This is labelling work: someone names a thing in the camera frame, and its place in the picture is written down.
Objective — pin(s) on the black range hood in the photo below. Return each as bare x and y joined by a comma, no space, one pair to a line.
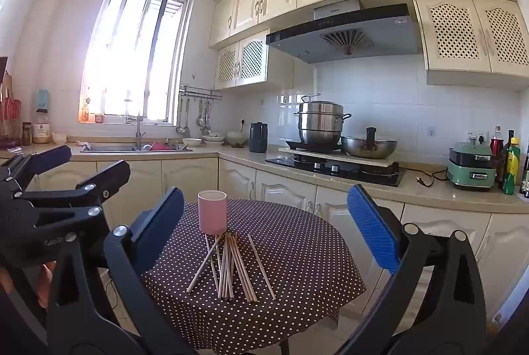
372,24

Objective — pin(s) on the black gas stove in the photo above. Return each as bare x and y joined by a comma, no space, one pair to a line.
343,171

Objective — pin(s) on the green electric cooker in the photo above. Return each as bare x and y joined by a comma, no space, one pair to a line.
471,169

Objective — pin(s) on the white wall socket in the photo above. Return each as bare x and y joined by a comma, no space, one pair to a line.
477,137

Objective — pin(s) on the glass jar white label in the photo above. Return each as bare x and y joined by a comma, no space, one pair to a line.
41,130

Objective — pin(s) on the red bowl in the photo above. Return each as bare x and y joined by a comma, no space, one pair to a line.
161,146

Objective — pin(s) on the green yellow bottle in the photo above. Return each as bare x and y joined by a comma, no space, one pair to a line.
511,169

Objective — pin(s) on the steel wok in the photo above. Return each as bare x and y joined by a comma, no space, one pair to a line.
368,148

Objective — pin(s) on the black kettle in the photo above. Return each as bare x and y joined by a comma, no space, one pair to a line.
258,138

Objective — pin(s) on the hanging steel spatula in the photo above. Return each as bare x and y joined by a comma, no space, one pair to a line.
187,127

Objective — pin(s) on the hanging steel ladle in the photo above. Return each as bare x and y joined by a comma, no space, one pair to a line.
179,127

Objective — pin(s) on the person's left hand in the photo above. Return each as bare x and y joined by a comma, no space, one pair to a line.
44,284

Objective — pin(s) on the beige kitchen countertop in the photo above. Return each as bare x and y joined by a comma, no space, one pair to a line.
438,196

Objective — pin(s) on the dark bottle red cap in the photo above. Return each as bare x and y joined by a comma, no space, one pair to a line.
499,156

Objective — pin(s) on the small lattice door cabinet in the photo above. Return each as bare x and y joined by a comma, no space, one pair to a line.
241,61

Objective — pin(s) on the steel faucet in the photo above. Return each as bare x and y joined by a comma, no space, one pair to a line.
138,127

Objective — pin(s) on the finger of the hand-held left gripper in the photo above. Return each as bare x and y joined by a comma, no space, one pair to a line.
49,158
105,175

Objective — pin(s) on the large lattice door cabinet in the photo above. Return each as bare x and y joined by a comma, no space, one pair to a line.
471,37

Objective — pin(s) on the steel kitchen sink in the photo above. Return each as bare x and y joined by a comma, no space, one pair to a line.
111,148

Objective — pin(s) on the kitchen window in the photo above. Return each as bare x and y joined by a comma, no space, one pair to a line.
132,49

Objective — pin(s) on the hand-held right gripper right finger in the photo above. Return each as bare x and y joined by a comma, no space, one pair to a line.
372,231

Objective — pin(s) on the wooden utensil holder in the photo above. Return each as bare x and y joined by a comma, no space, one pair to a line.
9,119

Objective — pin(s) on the light blue box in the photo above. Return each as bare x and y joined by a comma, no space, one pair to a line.
42,99

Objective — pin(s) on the steel steamer pot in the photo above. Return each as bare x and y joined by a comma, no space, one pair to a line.
320,123

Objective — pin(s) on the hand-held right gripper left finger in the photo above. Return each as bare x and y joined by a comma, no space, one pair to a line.
163,225

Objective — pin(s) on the wall utensil rack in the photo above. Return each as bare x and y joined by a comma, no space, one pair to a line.
200,92

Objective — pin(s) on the small white bowl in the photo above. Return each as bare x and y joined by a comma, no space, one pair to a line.
60,138

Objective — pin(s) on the small spice jar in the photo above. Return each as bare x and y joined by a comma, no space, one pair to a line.
27,136

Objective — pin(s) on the light stone slab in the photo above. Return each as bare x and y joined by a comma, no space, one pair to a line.
384,163

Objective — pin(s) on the brown polka dot tablecloth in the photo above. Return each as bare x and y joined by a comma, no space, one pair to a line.
297,256

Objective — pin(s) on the hanging steel utensil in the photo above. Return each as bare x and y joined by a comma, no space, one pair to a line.
204,119

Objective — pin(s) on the small red jar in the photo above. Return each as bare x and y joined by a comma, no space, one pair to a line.
98,118

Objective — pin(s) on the pink cup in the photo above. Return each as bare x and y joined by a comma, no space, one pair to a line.
213,214

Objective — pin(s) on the orange bottle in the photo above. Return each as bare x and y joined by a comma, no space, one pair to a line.
85,113

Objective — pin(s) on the pile of wooden chopsticks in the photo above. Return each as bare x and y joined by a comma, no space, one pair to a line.
228,264

